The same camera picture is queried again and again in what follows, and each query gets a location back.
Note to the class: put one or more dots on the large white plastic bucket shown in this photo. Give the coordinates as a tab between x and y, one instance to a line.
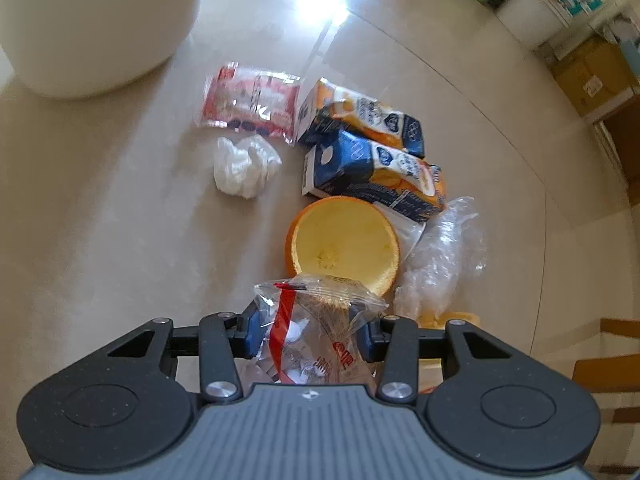
90	25

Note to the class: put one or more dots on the brown cardboard box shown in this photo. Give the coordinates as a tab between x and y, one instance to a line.
595	75

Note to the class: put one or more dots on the crumpled white tissue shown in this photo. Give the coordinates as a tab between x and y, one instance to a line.
245	165

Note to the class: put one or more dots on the yellow instant noodle cup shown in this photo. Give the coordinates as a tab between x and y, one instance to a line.
340	240

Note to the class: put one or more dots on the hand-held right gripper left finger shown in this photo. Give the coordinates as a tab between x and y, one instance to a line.
252	331

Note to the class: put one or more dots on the clear red-striped snack packet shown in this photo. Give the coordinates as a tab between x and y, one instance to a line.
310	330

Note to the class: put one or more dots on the wooden chair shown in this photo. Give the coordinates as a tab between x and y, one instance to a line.
615	375

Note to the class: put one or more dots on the clear plastic cup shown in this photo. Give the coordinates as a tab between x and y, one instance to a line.
409	237

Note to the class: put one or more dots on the blue and orange milk carton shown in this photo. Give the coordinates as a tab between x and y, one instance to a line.
370	170
370	115

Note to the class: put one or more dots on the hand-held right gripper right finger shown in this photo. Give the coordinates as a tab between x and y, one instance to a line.
367	345

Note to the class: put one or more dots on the red snack packet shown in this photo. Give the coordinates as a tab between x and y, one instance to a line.
250	97

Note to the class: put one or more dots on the crumpled clear plastic bag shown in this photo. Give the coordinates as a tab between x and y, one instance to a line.
440	260

